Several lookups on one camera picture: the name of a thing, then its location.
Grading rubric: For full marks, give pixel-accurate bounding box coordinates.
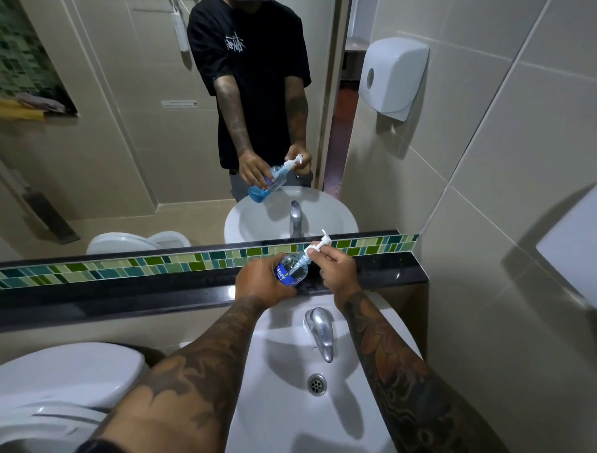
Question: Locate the person's left hand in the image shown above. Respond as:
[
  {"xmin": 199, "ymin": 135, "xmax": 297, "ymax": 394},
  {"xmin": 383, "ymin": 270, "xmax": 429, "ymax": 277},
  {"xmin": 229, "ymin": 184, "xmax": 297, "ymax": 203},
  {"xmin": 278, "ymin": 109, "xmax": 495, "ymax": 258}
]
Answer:
[{"xmin": 235, "ymin": 255, "xmax": 299, "ymax": 310}]

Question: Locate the person's right forearm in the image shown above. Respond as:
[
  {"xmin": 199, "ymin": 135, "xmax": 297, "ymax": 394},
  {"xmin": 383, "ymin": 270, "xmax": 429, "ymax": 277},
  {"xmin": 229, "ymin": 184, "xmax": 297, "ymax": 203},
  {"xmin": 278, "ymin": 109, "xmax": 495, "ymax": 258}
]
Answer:
[{"xmin": 335, "ymin": 289, "xmax": 510, "ymax": 453}]

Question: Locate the white toilet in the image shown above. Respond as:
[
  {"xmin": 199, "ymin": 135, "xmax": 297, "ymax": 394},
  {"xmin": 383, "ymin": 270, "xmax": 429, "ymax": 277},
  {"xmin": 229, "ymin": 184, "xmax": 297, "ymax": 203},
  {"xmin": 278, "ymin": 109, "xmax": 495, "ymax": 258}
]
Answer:
[{"xmin": 0, "ymin": 342, "xmax": 151, "ymax": 453}]

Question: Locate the person's left forearm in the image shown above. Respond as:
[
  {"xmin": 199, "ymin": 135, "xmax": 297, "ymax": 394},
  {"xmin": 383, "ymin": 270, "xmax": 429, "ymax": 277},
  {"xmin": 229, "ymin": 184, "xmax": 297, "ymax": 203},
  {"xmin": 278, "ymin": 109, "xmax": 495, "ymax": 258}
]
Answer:
[{"xmin": 91, "ymin": 295, "xmax": 272, "ymax": 453}]

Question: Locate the clear blue-label soap bottle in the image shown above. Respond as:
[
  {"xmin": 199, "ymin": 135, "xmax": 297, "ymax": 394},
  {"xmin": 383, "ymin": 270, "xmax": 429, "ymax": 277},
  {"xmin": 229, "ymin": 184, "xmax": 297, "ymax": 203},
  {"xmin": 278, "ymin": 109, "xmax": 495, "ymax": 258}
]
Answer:
[{"xmin": 272, "ymin": 251, "xmax": 312, "ymax": 288}]

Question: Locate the white wall-mounted box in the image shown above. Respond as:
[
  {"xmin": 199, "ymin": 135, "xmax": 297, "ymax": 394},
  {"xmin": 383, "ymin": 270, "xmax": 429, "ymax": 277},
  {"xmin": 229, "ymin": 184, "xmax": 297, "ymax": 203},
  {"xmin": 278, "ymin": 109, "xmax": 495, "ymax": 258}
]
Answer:
[{"xmin": 535, "ymin": 184, "xmax": 597, "ymax": 310}]

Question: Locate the wall mirror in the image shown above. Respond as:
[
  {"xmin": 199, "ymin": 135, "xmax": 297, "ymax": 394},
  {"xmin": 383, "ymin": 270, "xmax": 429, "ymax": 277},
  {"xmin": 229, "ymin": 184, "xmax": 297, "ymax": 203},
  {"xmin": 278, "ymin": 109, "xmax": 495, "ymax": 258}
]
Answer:
[{"xmin": 0, "ymin": 0, "xmax": 420, "ymax": 263}]

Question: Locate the chrome faucet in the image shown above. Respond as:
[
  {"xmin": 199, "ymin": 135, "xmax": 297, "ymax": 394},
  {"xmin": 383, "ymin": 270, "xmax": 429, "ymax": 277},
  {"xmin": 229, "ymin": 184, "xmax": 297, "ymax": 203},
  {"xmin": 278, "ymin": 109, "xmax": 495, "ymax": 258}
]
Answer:
[{"xmin": 304, "ymin": 306, "xmax": 336, "ymax": 365}]

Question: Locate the white ceramic wash basin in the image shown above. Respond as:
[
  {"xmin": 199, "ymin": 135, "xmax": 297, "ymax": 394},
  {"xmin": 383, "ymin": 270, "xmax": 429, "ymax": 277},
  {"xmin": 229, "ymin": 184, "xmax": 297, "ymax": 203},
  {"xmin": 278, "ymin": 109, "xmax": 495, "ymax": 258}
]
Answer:
[{"xmin": 224, "ymin": 289, "xmax": 424, "ymax": 453}]

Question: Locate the white pump dispenser head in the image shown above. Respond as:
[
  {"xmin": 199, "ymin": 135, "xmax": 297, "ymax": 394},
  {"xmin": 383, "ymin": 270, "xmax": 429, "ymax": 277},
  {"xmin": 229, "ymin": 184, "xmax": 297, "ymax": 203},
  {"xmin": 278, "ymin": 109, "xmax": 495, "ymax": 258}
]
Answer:
[{"xmin": 303, "ymin": 229, "xmax": 333, "ymax": 257}]

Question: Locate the white paper towel dispenser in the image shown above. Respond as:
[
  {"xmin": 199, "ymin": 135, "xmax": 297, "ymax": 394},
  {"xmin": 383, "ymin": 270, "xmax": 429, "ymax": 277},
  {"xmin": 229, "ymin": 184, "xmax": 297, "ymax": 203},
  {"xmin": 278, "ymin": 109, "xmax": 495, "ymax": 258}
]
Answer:
[{"xmin": 358, "ymin": 37, "xmax": 431, "ymax": 123}]

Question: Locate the black stone ledge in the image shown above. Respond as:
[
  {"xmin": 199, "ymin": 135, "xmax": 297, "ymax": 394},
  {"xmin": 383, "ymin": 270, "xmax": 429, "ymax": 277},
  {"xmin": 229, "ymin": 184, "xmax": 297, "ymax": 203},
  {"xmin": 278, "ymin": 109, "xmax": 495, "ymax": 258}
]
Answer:
[{"xmin": 0, "ymin": 251, "xmax": 430, "ymax": 334}]

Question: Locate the person's right hand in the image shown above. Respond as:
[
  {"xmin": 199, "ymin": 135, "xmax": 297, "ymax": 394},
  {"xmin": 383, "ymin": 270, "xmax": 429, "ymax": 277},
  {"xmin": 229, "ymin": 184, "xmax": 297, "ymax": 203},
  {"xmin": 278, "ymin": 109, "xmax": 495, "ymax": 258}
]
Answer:
[{"xmin": 312, "ymin": 244, "xmax": 363, "ymax": 305}]

